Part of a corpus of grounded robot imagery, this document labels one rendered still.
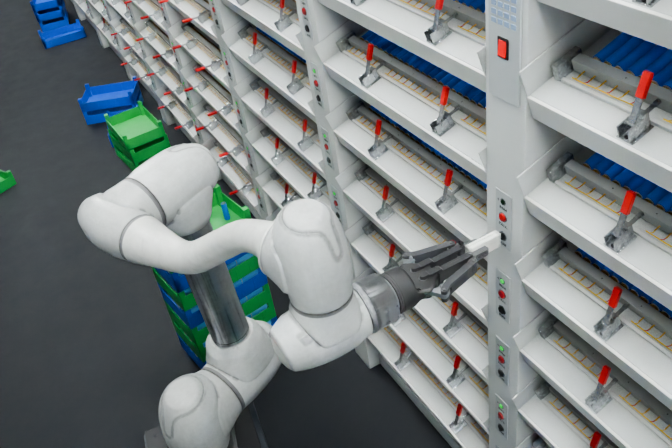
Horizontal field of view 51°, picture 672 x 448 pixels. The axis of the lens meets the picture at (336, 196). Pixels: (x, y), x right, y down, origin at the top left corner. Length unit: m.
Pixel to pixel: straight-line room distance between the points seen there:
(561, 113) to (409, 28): 0.40
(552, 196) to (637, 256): 0.18
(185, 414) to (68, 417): 0.86
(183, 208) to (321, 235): 0.59
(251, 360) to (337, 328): 0.78
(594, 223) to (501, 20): 0.34
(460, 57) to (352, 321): 0.48
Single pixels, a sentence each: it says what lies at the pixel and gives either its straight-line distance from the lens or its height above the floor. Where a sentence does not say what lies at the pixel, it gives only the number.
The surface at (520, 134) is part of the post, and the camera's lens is 1.16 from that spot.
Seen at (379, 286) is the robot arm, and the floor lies 1.04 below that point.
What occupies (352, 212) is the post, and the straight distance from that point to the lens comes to 1.98.
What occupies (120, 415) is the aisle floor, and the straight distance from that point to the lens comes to 2.54.
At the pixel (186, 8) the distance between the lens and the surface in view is 2.81.
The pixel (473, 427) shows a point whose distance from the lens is 2.03.
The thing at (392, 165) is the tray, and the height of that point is 0.93.
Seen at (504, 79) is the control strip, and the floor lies 1.32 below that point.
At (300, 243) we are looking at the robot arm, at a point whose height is 1.22.
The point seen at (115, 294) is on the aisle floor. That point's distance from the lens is 2.98.
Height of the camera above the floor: 1.85
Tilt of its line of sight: 36 degrees down
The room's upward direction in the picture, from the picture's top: 9 degrees counter-clockwise
